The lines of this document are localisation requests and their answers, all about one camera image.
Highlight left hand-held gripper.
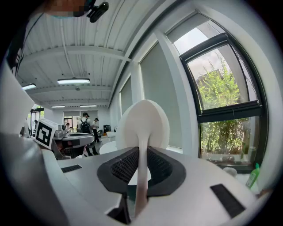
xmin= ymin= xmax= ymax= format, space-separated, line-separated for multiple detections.
xmin=34 ymin=118 xmax=95 ymax=149

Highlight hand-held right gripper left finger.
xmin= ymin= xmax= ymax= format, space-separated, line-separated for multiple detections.
xmin=42 ymin=146 xmax=140 ymax=226

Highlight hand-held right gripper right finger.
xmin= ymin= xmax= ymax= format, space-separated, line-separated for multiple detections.
xmin=132 ymin=145 xmax=257 ymax=226

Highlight white round brush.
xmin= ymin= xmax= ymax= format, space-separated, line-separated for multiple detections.
xmin=115 ymin=99 xmax=170 ymax=218

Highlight person's left hand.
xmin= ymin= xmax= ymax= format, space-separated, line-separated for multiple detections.
xmin=54 ymin=141 xmax=75 ymax=160

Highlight white fluffy sponge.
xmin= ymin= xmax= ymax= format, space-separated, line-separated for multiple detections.
xmin=222 ymin=166 xmax=238 ymax=177

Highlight narrow grey roller blind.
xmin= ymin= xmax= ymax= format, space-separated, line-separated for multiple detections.
xmin=120 ymin=76 xmax=133 ymax=115

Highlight green plastic bottle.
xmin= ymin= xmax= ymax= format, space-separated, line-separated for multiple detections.
xmin=245 ymin=162 xmax=262 ymax=189

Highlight wide grey roller blind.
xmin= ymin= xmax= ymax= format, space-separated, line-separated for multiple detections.
xmin=139 ymin=41 xmax=184 ymax=149

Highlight white ceiling pipe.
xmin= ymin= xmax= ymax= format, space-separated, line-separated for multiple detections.
xmin=60 ymin=21 xmax=76 ymax=78

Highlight black framed window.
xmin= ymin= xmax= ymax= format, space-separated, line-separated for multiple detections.
xmin=179 ymin=33 xmax=270 ymax=174

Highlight person's black printed shirt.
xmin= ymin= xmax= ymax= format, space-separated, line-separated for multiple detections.
xmin=4 ymin=19 xmax=29 ymax=78

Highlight green bushes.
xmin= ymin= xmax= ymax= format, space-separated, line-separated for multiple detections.
xmin=194 ymin=53 xmax=259 ymax=164

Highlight person's head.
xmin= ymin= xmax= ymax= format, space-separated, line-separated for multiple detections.
xmin=43 ymin=0 xmax=98 ymax=21

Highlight short grey roller blind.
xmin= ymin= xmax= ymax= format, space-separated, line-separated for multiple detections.
xmin=166 ymin=10 xmax=214 ymax=45

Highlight black head camera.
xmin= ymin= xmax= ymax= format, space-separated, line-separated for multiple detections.
xmin=86 ymin=1 xmax=110 ymax=23

